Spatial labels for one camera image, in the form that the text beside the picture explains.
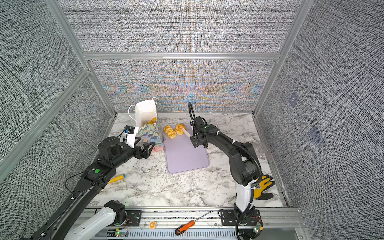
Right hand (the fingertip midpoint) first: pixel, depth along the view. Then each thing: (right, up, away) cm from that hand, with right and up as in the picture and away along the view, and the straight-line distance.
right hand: (199, 139), depth 95 cm
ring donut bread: (-31, +12, +7) cm, 34 cm away
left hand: (-26, +1, -23) cm, 35 cm away
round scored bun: (-14, +6, +8) cm, 17 cm away
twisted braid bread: (-19, +3, +8) cm, 21 cm away
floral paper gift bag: (-35, +16, -1) cm, 38 cm away
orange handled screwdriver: (-9, -39, -25) cm, 48 cm away
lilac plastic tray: (-6, +6, +3) cm, 9 cm away
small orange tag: (-24, -39, -25) cm, 52 cm away
